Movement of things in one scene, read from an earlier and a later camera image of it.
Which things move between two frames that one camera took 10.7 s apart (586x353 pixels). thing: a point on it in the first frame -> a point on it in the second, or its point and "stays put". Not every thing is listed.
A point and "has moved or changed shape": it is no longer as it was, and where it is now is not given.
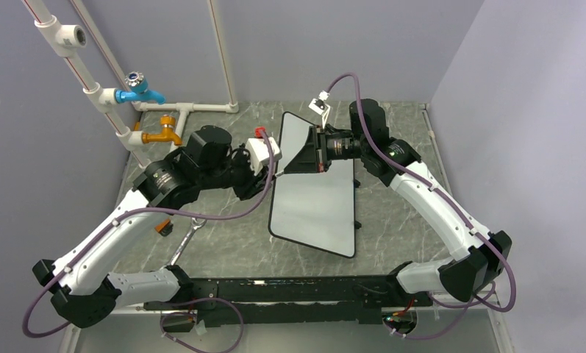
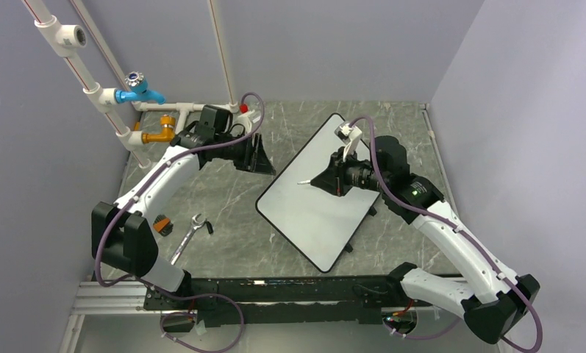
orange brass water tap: (168, 134) stays put
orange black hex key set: (165, 228) stays put
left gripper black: (254, 184) -> (254, 157)
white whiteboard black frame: (314, 209) has moved or changed shape
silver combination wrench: (194, 225) stays put
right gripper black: (311, 159) -> (334, 179)
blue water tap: (137, 91) stays put
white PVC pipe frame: (61, 37) stays put
